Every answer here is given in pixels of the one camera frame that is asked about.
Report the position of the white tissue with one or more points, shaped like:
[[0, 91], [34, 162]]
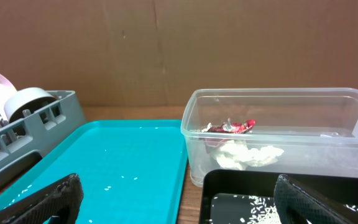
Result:
[[235, 154]]

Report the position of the grey plastic dishwasher rack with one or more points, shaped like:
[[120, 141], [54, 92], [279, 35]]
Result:
[[26, 141]]

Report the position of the teal plastic tray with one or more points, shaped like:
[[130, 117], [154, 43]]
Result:
[[131, 171]]

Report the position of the clear plastic bin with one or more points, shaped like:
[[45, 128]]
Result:
[[316, 127]]

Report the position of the grey bowl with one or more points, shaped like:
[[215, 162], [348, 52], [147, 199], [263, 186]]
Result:
[[31, 99]]

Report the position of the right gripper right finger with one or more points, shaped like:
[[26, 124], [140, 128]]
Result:
[[316, 199]]

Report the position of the rice and food leftovers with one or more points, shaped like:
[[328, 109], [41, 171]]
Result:
[[225, 208]]

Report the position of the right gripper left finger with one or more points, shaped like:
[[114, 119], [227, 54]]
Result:
[[57, 203]]

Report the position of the red snack wrapper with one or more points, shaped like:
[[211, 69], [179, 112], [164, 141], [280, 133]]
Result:
[[227, 128]]

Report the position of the black waste tray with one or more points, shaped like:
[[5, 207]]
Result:
[[241, 182]]

